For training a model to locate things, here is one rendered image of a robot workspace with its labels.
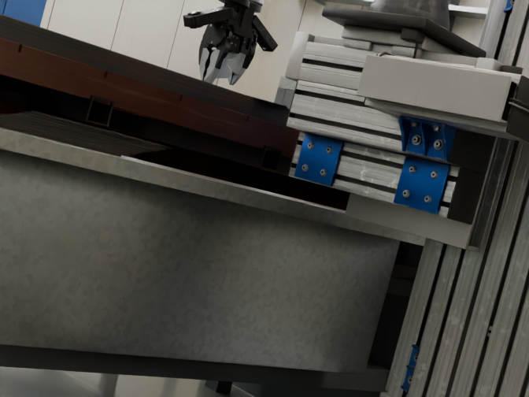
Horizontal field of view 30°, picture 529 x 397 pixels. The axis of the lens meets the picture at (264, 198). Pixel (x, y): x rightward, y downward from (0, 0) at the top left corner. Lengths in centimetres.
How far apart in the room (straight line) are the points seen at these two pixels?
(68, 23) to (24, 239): 1052
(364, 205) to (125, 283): 49
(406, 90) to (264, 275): 72
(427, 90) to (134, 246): 68
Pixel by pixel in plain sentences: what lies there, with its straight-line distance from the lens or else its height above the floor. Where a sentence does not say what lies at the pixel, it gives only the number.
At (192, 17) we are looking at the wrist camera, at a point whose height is 100.
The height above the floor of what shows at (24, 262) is 45.
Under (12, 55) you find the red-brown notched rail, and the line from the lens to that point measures 179.
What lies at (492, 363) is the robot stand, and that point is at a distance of 180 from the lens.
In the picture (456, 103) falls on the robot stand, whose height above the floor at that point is 90.
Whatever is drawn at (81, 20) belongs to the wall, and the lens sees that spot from 1239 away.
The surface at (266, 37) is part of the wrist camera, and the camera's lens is 261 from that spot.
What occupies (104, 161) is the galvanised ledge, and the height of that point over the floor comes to 67.
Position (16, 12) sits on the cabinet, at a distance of 1108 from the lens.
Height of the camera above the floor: 72
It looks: 2 degrees down
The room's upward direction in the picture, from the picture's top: 15 degrees clockwise
